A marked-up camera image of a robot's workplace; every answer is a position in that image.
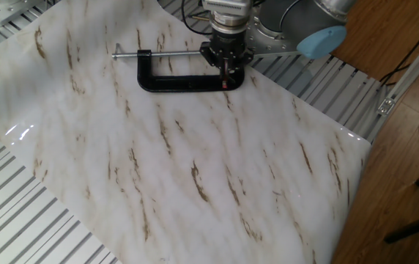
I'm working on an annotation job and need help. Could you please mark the silver perforated mounting plate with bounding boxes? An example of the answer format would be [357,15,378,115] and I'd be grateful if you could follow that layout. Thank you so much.
[0,0,48,29]

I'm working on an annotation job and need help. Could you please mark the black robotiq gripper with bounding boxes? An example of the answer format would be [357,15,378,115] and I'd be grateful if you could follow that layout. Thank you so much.
[199,32,255,80]

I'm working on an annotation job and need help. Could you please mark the aluminium frame post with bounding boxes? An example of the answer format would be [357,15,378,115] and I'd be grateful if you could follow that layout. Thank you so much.
[366,22,419,144]

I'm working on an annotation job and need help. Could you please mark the glossy marble pattern sheet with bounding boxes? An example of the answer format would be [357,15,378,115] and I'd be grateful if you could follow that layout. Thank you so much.
[0,0,372,264]

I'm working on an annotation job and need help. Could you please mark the black metal c-clamp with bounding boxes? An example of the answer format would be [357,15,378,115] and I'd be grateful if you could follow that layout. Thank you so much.
[111,43,246,93]

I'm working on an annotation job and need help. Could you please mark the black cable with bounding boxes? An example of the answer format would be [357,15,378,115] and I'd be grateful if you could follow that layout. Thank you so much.
[180,0,214,37]
[379,12,419,87]

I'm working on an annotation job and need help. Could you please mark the black stool legs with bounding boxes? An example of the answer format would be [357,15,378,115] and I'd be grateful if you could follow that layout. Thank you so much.
[383,161,419,245]

